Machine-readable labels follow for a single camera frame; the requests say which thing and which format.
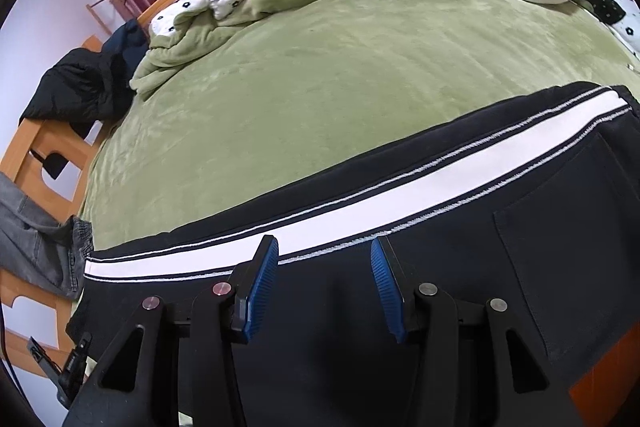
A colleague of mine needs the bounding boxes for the navy blue garment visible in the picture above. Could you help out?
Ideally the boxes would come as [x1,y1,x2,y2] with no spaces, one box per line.
[102,18,151,72]

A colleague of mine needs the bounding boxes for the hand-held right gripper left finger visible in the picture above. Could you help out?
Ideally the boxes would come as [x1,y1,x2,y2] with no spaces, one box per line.
[62,235,279,427]

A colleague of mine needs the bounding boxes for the wooden bed frame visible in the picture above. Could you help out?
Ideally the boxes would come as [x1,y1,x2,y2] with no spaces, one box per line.
[0,0,216,378]

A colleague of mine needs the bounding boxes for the grey jeans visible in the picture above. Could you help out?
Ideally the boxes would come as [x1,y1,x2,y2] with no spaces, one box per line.
[0,172,96,300]

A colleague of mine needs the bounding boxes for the white strawberry print pillow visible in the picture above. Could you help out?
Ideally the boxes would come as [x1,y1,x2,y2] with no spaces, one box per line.
[572,0,640,58]

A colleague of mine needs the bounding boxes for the green bed sheet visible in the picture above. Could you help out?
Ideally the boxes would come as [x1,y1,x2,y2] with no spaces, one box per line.
[75,0,640,258]

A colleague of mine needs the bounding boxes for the wooden coat rack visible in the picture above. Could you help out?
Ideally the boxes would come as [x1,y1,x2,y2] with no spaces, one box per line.
[86,0,125,35]

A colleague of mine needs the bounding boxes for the black pants with white stripe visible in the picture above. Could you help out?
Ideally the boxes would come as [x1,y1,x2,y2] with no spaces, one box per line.
[65,80,640,427]

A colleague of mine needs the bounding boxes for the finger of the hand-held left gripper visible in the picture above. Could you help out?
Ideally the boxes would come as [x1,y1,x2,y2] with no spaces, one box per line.
[56,332,95,409]
[27,335,64,379]

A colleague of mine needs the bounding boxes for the black jacket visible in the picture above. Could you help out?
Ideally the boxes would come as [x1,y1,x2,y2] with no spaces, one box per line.
[20,48,136,138]

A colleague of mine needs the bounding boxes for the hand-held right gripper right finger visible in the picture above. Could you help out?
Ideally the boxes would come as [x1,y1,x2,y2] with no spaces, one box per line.
[370,236,582,427]

